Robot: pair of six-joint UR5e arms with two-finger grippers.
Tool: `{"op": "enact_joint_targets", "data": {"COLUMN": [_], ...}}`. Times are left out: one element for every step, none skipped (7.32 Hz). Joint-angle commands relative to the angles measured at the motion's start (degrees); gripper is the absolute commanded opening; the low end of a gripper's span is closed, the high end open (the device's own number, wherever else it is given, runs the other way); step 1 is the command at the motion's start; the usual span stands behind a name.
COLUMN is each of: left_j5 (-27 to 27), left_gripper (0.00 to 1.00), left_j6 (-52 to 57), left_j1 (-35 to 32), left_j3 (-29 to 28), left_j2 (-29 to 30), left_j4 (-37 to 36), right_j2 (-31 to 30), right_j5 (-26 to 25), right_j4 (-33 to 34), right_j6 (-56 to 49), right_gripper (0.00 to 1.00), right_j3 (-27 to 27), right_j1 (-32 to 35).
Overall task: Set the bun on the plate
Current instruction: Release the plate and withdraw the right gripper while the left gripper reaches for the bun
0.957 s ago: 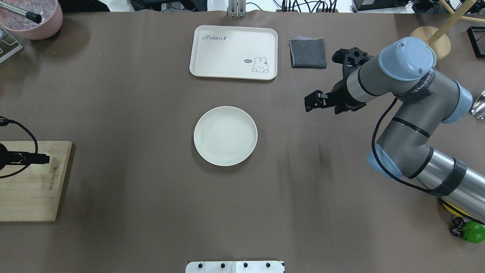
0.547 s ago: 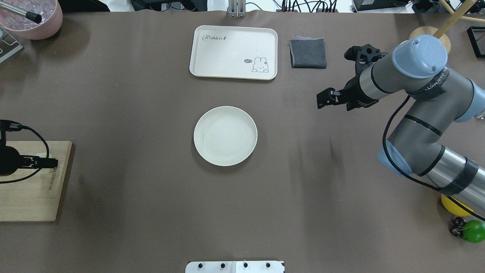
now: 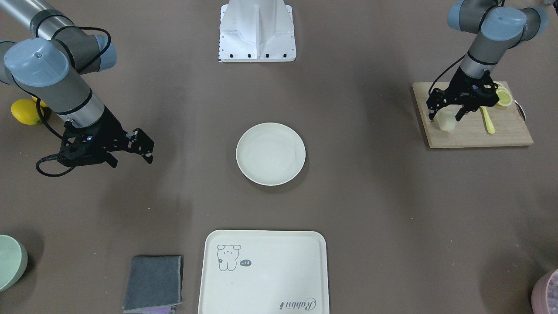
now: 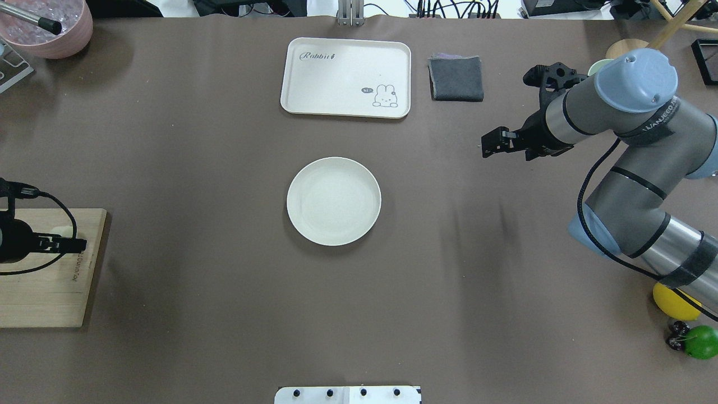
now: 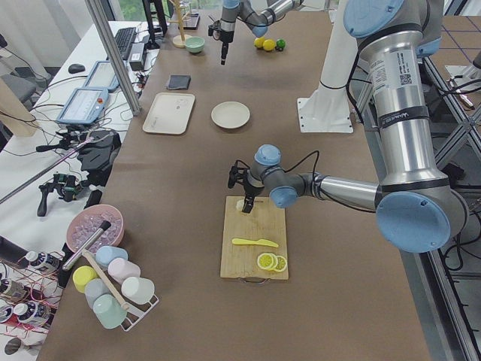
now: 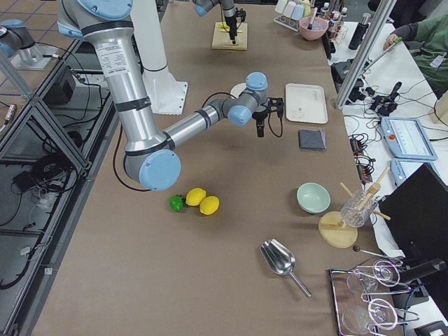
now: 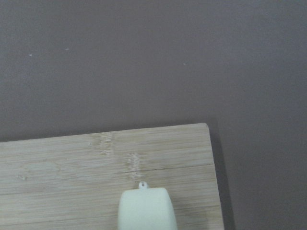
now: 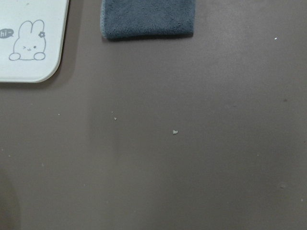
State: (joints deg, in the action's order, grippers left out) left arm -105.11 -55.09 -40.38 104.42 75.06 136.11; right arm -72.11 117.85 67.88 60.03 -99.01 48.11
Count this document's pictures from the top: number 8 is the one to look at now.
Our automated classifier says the cream rabbit print tray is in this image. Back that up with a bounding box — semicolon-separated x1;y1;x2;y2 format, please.
0;0;69;83

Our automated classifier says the folded grey cloth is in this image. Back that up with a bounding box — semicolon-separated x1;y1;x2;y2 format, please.
100;0;196;40

